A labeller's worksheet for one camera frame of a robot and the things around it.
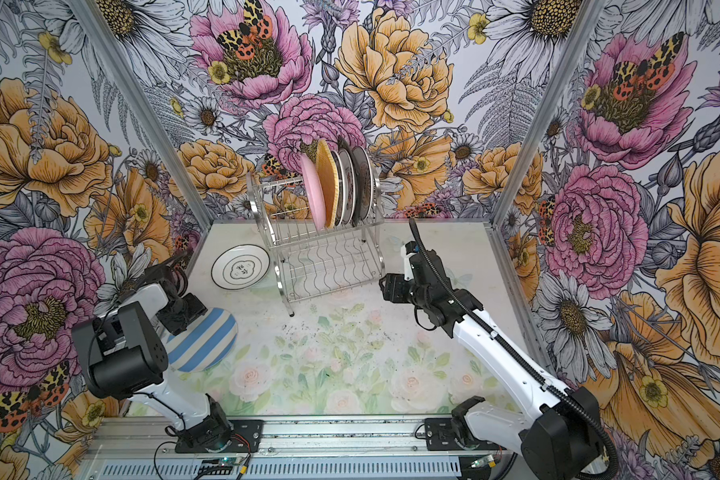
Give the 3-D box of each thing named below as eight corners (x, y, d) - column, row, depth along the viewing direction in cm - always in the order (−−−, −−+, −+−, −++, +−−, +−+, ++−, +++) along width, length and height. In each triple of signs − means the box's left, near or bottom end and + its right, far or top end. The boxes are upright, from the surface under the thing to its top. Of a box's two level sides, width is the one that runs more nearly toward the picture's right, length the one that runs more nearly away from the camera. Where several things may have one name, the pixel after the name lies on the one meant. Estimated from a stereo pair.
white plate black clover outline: (206, 289, 104) (203, 285, 102) (223, 248, 116) (221, 244, 114) (263, 289, 104) (261, 286, 102) (274, 248, 116) (272, 244, 114)
